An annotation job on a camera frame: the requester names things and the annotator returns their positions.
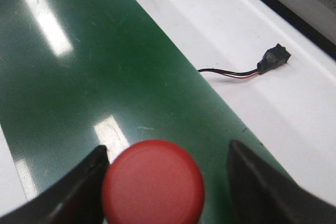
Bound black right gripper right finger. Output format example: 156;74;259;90
227;140;335;223

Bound red and black sensor wires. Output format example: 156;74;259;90
197;68;260;79

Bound green conveyor belt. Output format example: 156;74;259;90
1;0;284;223

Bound black sensor behind belt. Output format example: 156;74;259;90
257;44;291;74

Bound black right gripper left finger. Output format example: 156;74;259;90
1;145;109;223

